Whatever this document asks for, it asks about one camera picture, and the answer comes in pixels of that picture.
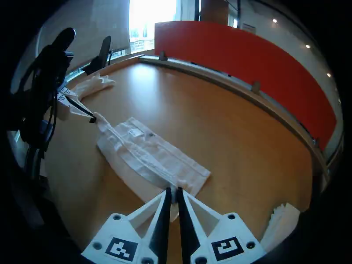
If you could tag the heap of white towels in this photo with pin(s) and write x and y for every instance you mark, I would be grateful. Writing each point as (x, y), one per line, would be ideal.
(93, 83)

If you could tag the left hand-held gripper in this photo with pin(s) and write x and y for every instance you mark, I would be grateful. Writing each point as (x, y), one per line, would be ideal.
(48, 82)

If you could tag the stack of white towels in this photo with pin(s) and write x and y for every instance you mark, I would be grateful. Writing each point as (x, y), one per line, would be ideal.
(280, 222)

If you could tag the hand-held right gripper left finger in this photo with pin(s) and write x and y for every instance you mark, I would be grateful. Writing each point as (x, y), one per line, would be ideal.
(129, 233)

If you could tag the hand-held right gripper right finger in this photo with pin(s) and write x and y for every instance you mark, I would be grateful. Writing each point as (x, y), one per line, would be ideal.
(220, 233)

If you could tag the red desk screen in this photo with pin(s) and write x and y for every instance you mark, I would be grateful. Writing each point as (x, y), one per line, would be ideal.
(247, 71)

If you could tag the black office chair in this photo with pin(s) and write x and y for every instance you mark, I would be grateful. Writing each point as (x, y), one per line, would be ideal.
(100, 56)

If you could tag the white towel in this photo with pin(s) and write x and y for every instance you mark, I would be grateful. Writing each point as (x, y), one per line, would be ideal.
(148, 156)

